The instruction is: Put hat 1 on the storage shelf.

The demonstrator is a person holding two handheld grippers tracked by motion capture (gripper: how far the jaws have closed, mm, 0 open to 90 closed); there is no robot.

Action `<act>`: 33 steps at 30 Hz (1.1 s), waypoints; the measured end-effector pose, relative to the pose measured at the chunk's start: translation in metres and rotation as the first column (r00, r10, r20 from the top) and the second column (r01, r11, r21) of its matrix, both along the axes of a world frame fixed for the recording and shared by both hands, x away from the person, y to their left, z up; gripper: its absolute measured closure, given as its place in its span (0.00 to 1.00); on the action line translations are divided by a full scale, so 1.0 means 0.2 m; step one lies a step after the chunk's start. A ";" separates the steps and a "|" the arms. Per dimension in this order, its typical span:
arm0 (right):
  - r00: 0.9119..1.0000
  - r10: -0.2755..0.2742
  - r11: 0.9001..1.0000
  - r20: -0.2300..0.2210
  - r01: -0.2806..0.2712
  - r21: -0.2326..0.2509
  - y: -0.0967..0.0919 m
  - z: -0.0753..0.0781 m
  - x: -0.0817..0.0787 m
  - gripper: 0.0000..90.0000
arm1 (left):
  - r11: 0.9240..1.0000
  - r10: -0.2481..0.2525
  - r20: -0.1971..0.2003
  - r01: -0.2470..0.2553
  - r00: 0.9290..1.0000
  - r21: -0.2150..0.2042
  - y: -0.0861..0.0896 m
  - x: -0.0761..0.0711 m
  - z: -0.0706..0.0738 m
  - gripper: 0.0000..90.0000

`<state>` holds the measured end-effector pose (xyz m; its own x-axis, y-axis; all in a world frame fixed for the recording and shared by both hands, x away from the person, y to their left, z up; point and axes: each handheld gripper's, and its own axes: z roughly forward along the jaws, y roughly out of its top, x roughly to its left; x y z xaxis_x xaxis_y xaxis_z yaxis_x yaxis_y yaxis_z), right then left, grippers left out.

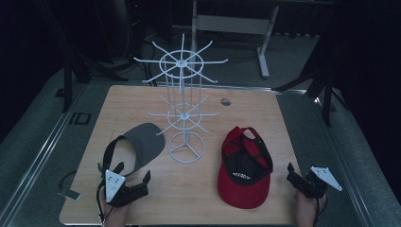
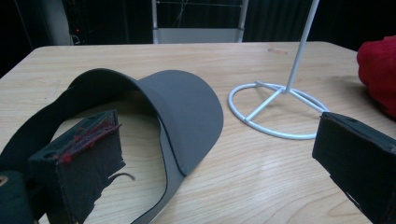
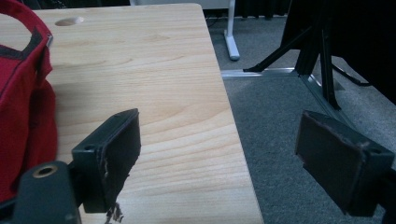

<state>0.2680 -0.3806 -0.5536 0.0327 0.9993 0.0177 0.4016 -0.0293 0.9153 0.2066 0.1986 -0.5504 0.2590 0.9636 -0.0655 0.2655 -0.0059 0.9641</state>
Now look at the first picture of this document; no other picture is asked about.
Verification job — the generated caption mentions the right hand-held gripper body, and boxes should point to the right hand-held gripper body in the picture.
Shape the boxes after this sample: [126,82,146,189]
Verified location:
[296,166,343,200]

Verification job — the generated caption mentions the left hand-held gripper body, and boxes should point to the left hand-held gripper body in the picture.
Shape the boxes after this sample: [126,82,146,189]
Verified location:
[99,169,149,208]

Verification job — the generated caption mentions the grey visor hat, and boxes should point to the grey visor hat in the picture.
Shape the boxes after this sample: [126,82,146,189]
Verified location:
[97,122,166,178]

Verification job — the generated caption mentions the red baseball cap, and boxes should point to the red baseball cap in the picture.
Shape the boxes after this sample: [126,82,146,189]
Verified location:
[217,126,274,210]

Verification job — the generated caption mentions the white wire hat rack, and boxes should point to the white wire hat rack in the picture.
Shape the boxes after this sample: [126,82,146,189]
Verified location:
[132,32,229,165]

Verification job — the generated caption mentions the person's right hand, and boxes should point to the person's right hand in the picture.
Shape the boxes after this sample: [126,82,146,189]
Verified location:
[295,192,327,227]

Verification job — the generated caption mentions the person's left hand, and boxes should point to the person's left hand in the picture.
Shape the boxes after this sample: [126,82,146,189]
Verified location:
[103,202,131,227]

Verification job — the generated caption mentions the grey tape piece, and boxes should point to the grey tape piece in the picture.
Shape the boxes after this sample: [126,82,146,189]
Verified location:
[58,188,81,201]

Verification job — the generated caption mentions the black tripod stand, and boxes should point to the black tripod stand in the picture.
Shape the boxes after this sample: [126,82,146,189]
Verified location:
[272,27,352,128]
[39,0,129,114]

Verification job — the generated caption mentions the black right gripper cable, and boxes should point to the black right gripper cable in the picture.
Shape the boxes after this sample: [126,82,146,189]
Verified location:
[315,191,329,219]

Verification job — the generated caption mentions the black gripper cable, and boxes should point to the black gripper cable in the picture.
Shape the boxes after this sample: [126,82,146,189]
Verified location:
[315,191,329,219]
[96,179,108,227]

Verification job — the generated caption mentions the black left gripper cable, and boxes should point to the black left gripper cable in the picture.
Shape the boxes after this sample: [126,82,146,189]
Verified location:
[96,179,108,227]

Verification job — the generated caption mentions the metal floor rail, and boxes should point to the metal floor rail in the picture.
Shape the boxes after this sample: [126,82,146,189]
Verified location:
[273,89,377,227]
[0,84,88,227]

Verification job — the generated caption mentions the black floor bracket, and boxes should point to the black floor bracket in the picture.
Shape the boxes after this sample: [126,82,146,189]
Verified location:
[68,112,92,126]

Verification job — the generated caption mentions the black floor cables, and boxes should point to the black floor cables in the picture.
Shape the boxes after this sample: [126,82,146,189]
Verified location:
[138,31,159,88]

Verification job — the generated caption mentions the white metal frame desk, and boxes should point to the white metal frame desk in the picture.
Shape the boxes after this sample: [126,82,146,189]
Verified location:
[190,0,336,79]

